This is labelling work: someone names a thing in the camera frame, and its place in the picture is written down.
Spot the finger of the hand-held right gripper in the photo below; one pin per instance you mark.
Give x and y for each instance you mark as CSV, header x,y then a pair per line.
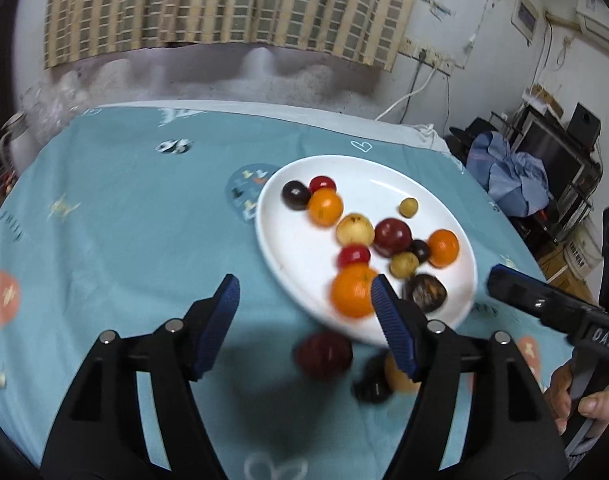
x,y
509,272
534,302

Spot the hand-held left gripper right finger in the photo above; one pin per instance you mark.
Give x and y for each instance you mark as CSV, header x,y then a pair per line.
x,y
394,325

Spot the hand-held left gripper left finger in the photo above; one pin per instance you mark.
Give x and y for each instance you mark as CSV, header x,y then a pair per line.
x,y
217,325

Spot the wrinkled dark brown fruit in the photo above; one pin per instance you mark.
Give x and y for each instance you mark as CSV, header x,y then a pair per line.
x,y
427,293

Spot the large orange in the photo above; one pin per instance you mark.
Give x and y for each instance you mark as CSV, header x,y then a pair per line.
x,y
352,292

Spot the yellow orange tomato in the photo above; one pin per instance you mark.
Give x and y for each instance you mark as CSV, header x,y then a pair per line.
x,y
397,382

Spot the small yellow-green fruit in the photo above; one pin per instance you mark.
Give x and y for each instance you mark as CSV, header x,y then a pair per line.
x,y
404,265

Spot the dark purple plum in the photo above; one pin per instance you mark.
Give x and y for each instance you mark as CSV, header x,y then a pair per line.
x,y
420,251
370,385
295,195

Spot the small orange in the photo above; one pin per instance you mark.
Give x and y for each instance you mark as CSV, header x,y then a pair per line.
x,y
443,248
326,207

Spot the dark red plum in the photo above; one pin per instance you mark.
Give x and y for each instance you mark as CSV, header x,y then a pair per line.
x,y
324,355

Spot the red round fruit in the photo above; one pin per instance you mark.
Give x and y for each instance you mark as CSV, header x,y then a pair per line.
x,y
393,237

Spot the white oval plate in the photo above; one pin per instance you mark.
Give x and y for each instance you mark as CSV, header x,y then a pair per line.
x,y
294,260

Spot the tan fruit with dark calyx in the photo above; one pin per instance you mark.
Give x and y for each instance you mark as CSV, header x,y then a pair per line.
x,y
355,231

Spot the tiny yellow fruit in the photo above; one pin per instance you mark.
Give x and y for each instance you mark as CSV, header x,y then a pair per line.
x,y
409,207

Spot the small red cherry tomato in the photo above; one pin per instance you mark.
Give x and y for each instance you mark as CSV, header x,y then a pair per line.
x,y
322,183

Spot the person's right hand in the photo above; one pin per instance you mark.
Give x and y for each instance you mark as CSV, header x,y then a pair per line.
x,y
556,395

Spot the blue cloth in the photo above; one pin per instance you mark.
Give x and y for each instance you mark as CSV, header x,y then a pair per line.
x,y
514,175

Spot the black monitor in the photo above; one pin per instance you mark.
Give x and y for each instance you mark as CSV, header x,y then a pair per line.
x,y
549,150

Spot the teal printed tablecloth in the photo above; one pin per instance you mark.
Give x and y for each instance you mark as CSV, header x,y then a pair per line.
x,y
134,210

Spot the black hat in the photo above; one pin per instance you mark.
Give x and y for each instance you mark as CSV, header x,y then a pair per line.
x,y
469,132

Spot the black speaker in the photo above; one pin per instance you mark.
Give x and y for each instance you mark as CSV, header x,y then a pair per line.
x,y
584,122

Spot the small cardboard box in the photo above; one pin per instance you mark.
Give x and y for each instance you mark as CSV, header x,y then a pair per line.
x,y
544,100

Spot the white kettle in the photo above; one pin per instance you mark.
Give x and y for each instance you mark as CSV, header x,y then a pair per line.
x,y
19,145

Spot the white air conditioner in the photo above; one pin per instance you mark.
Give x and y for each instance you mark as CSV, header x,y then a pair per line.
x,y
601,15

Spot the checked beige curtain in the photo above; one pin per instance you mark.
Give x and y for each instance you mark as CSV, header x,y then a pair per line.
x,y
234,5

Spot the white wall sockets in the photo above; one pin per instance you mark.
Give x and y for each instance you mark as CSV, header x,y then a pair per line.
x,y
429,55

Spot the white wall panel box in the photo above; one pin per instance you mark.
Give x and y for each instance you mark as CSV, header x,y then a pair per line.
x,y
525,15

